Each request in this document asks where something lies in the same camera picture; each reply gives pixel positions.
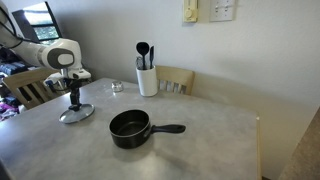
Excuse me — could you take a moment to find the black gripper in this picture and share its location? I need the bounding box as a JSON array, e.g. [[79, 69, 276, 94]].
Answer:
[[66, 77, 84, 108]]

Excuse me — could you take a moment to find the glass lid with black knob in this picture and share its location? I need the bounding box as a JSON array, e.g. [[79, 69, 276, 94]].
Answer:
[[58, 103, 96, 125]]

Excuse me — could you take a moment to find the small round metal tin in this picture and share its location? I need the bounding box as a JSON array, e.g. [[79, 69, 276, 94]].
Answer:
[[111, 80, 125, 93]]

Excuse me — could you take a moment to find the light wooden chair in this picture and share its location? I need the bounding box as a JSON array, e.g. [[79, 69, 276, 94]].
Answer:
[[2, 66, 73, 111], [154, 64, 196, 97]]

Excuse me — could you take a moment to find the pink purple cloth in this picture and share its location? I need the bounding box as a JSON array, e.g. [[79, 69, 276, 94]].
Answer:
[[0, 101, 20, 122]]

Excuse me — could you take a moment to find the blue grey fabric pile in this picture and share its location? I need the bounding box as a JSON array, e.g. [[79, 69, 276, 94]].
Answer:
[[0, 61, 29, 77]]

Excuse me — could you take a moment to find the white utensil holder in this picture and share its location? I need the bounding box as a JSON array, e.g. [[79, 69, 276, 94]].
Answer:
[[135, 65, 159, 98]]

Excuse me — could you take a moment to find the metal whisk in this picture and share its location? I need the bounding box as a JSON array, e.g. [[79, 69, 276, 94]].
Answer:
[[134, 55, 144, 71]]

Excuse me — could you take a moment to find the dark bag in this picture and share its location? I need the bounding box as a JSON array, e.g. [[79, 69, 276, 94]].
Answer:
[[0, 46, 22, 65]]

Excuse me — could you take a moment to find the dark framed window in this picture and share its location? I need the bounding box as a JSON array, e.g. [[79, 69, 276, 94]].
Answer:
[[11, 1, 63, 46]]

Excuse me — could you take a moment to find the black ladle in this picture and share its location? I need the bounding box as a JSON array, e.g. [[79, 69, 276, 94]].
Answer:
[[135, 41, 151, 71]]

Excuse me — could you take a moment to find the black spatula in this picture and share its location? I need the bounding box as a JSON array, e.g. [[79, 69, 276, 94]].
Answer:
[[148, 45, 156, 70]]

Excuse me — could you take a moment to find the speckled brown countertop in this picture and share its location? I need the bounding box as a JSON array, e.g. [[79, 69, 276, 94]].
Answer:
[[278, 106, 320, 180]]

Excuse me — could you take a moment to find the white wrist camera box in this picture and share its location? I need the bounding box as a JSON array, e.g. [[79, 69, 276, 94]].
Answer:
[[43, 67, 92, 85]]

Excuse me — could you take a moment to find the black saucepan with handle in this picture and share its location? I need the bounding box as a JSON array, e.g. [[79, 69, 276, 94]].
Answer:
[[108, 109, 187, 150]]

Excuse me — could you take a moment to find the beige wall thermostat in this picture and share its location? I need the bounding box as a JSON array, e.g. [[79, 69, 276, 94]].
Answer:
[[182, 0, 200, 24]]

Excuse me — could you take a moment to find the white light switch plate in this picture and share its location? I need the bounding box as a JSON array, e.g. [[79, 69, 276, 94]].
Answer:
[[209, 0, 237, 23]]

